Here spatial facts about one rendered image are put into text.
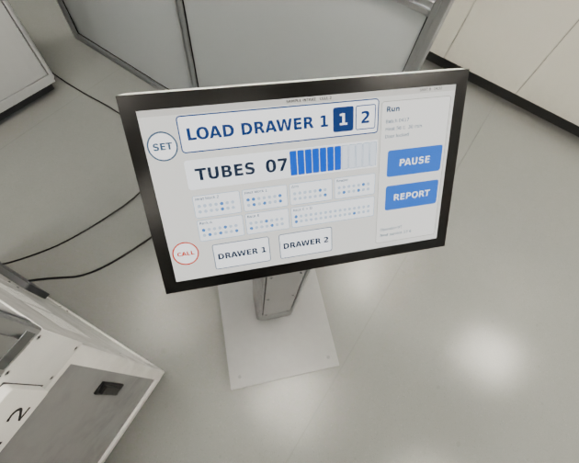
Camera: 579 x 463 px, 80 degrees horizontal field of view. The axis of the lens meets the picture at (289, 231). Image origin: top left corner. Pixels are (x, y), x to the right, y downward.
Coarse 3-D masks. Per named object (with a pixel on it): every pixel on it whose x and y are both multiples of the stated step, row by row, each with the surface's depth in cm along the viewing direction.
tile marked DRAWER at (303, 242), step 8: (288, 232) 58; (296, 232) 58; (304, 232) 59; (312, 232) 59; (320, 232) 59; (328, 232) 60; (280, 240) 58; (288, 240) 58; (296, 240) 59; (304, 240) 59; (312, 240) 59; (320, 240) 60; (328, 240) 60; (280, 248) 59; (288, 248) 59; (296, 248) 59; (304, 248) 60; (312, 248) 60; (320, 248) 60; (328, 248) 61; (280, 256) 59; (288, 256) 60; (296, 256) 60
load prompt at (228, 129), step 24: (192, 120) 48; (216, 120) 48; (240, 120) 49; (264, 120) 50; (288, 120) 51; (312, 120) 51; (336, 120) 52; (360, 120) 53; (192, 144) 49; (216, 144) 50; (240, 144) 50; (264, 144) 51
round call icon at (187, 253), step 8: (192, 240) 55; (176, 248) 55; (184, 248) 55; (192, 248) 55; (176, 256) 55; (184, 256) 56; (192, 256) 56; (176, 264) 56; (184, 264) 56; (192, 264) 56
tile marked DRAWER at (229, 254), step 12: (240, 240) 57; (252, 240) 57; (264, 240) 57; (216, 252) 56; (228, 252) 57; (240, 252) 57; (252, 252) 58; (264, 252) 58; (216, 264) 57; (228, 264) 58; (240, 264) 58; (252, 264) 59
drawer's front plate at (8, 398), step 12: (12, 384) 55; (0, 396) 52; (12, 396) 54; (24, 396) 56; (36, 396) 59; (0, 408) 52; (12, 408) 55; (24, 408) 58; (0, 420) 54; (12, 420) 56; (24, 420) 60; (0, 432) 55; (12, 432) 58
